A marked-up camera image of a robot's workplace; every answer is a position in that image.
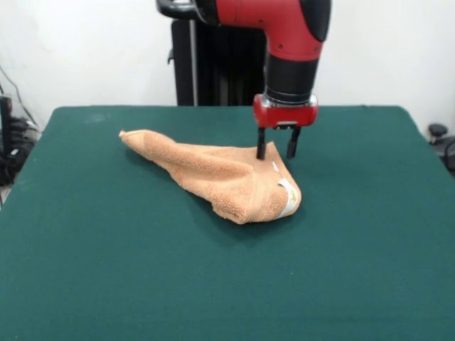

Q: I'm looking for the black chair base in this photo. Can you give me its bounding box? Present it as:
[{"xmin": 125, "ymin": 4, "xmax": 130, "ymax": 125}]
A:
[{"xmin": 427, "ymin": 123, "xmax": 455, "ymax": 178}]

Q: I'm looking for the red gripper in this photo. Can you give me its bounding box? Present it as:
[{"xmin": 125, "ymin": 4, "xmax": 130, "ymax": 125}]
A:
[{"xmin": 252, "ymin": 93, "xmax": 319, "ymax": 160}]

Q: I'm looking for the grey wall cable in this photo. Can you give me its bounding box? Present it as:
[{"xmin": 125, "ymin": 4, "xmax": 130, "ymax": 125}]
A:
[{"xmin": 0, "ymin": 63, "xmax": 39, "ymax": 129}]

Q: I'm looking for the black box with red light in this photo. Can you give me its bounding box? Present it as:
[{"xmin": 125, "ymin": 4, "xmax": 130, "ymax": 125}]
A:
[{"xmin": 0, "ymin": 94, "xmax": 14, "ymax": 159}]

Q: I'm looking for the tan terry towel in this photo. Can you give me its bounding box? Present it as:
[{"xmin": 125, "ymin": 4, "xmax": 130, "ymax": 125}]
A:
[{"xmin": 118, "ymin": 129, "xmax": 303, "ymax": 225}]

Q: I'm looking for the black cable bundle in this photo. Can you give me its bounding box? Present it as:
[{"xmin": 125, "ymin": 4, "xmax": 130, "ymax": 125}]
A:
[{"xmin": 0, "ymin": 117, "xmax": 42, "ymax": 188}]

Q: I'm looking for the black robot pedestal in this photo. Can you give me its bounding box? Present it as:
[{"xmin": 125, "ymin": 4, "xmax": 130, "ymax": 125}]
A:
[{"xmin": 156, "ymin": 0, "xmax": 271, "ymax": 107}]

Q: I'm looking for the dark green table cloth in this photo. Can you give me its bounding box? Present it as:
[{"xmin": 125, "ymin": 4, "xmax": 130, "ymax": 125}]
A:
[{"xmin": 0, "ymin": 104, "xmax": 455, "ymax": 341}]

